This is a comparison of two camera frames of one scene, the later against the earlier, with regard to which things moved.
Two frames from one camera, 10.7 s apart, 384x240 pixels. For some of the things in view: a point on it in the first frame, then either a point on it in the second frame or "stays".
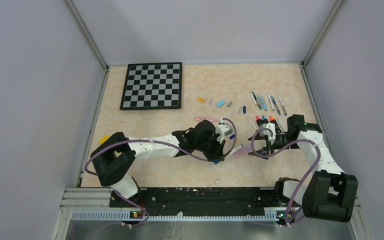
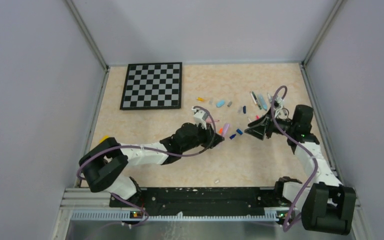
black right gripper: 264,151 to 257,128
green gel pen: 256,100 stays
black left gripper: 217,154 to 212,138
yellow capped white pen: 253,98 stays
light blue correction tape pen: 262,102 stays
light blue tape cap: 220,103 stays
